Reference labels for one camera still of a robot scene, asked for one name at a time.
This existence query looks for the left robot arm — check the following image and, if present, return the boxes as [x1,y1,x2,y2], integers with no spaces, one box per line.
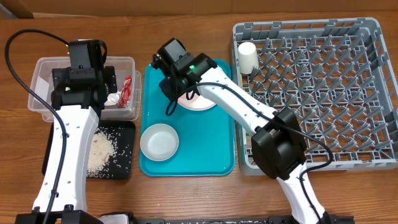
[16,67,116,223]

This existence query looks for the teal serving tray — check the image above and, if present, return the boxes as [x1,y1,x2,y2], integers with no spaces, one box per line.
[139,65,236,177]

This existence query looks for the clear plastic storage bin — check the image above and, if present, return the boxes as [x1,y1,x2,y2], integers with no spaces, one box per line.
[30,56,142,121]

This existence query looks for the pale green paper cup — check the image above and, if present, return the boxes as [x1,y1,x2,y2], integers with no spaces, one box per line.
[238,42,259,74]

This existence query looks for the white rice leftovers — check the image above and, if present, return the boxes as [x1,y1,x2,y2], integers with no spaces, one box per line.
[86,129,133,178]

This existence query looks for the black plastic tray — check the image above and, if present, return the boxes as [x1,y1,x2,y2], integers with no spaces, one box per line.
[42,119,137,180]

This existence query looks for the red snack wrapper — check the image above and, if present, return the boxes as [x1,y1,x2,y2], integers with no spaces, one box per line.
[118,76,132,108]

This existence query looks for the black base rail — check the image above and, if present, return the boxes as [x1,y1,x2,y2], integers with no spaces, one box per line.
[102,213,355,224]

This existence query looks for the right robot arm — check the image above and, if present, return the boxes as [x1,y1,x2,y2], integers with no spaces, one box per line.
[152,52,331,223]

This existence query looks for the white napkin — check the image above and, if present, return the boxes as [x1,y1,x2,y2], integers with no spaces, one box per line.
[104,91,121,106]

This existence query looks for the large pink plate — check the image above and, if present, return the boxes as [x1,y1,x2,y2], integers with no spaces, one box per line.
[178,95,216,111]

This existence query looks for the grey bowl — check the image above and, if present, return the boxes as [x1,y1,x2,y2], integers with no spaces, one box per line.
[140,123,179,162]

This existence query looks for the grey dishwasher rack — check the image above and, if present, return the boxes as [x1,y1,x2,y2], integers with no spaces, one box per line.
[232,17,397,171]

